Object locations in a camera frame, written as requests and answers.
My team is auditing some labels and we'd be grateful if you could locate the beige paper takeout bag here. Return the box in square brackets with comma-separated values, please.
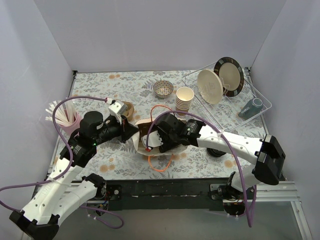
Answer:
[131, 104, 188, 173]

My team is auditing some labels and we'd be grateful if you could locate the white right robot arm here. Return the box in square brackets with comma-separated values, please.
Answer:
[154, 112, 286, 199]

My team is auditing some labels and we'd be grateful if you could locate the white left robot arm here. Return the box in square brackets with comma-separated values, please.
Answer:
[9, 111, 139, 240]

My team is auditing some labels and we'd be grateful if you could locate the stack of cardboard cup carriers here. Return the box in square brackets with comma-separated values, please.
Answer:
[123, 101, 135, 122]

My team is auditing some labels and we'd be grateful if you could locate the pink straw holder cup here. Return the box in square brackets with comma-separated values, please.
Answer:
[58, 113, 82, 136]

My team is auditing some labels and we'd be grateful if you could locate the stack of paper cups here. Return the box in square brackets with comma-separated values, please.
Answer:
[175, 86, 195, 116]

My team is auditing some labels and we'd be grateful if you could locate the stack of black lids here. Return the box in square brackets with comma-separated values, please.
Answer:
[206, 148, 226, 158]

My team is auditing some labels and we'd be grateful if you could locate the patterned ceramic bowl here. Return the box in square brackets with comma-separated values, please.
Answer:
[153, 80, 174, 99]

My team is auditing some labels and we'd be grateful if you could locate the cream ceramic plate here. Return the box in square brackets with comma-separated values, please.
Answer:
[197, 69, 224, 105]

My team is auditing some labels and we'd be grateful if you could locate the floral patterned table mat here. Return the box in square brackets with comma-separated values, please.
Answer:
[70, 70, 267, 180]

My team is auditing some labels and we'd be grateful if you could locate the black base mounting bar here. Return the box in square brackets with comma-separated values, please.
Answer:
[91, 177, 243, 211]

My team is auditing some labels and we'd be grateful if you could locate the dark rimmed ceramic plate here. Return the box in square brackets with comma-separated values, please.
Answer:
[213, 56, 245, 97]

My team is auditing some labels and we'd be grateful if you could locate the grey blue ceramic mug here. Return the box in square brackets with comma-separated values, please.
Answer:
[238, 97, 263, 120]

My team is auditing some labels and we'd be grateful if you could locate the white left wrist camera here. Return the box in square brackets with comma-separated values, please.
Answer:
[108, 100, 128, 121]

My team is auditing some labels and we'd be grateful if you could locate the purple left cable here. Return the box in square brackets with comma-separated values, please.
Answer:
[0, 96, 125, 230]

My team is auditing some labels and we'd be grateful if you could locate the purple cable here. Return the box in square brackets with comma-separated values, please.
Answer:
[146, 111, 258, 228]
[0, 96, 125, 230]

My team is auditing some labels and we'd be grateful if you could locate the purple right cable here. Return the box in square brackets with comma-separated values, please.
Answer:
[146, 111, 258, 228]

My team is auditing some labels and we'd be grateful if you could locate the white wire dish rack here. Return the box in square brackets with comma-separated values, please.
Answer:
[182, 61, 272, 132]

